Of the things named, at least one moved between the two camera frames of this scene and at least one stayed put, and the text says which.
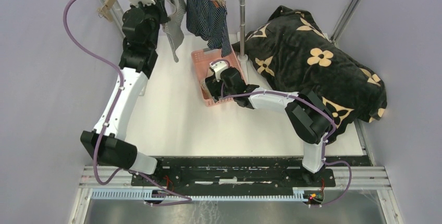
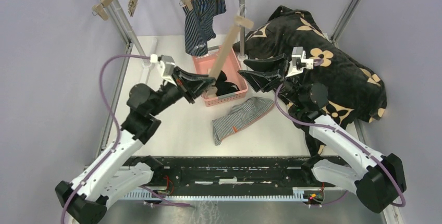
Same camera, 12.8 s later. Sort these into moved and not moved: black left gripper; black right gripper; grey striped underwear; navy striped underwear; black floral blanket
Moved: grey striped underwear; black left gripper; black right gripper; navy striped underwear
Not moved: black floral blanket
